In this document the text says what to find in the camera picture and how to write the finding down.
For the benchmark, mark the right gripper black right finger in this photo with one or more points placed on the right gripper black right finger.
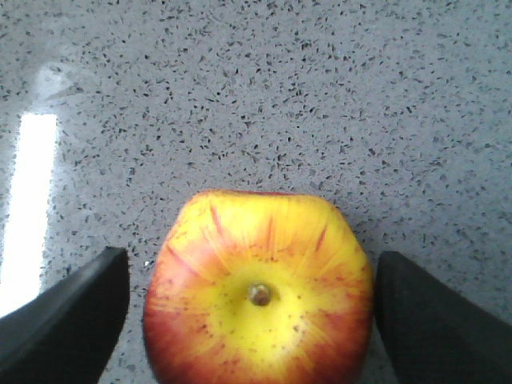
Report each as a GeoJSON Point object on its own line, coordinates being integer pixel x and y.
{"type": "Point", "coordinates": [433, 334]}

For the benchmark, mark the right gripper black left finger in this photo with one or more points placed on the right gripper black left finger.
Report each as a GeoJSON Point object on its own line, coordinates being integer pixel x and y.
{"type": "Point", "coordinates": [68, 333]}

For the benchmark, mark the red yellow apple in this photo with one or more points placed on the red yellow apple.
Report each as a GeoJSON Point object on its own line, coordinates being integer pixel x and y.
{"type": "Point", "coordinates": [254, 287]}

